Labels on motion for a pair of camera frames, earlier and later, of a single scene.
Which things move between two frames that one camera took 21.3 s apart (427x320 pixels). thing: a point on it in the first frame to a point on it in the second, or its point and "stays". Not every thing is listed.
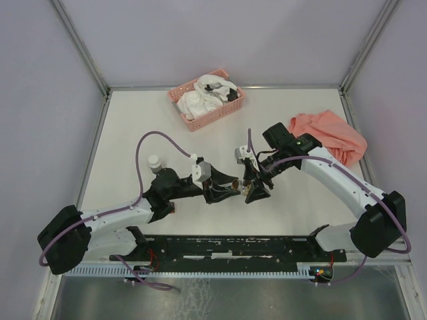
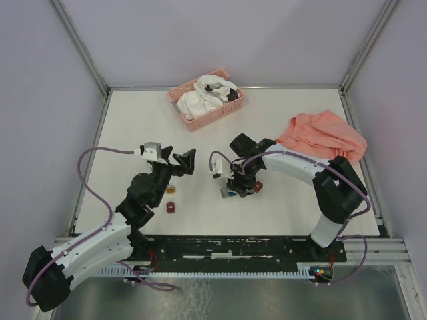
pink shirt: x=333 y=134 stays
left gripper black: x=213 y=195 to x=185 y=160
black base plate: x=231 y=250 stays
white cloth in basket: x=210 y=93 stays
